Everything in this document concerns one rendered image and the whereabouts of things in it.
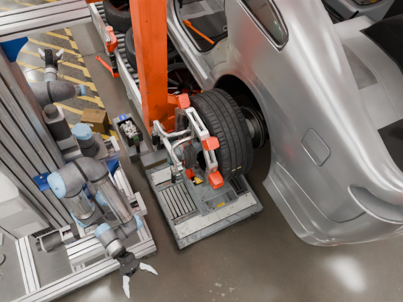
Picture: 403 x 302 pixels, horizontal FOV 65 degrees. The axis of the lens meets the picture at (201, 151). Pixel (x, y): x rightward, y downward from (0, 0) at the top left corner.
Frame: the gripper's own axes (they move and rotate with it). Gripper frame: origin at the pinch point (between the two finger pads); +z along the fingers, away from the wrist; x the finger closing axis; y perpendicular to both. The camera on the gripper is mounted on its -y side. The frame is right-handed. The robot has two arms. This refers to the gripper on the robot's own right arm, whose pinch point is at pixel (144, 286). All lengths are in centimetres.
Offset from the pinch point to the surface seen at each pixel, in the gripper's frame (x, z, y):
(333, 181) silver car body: -92, 24, -31
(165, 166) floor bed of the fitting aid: -97, -92, 104
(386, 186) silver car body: -90, 40, -51
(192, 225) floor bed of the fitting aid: -80, -32, 106
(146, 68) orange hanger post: -75, -102, -15
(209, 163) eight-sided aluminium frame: -78, -36, 15
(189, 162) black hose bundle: -68, -45, 15
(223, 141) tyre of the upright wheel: -88, -38, 1
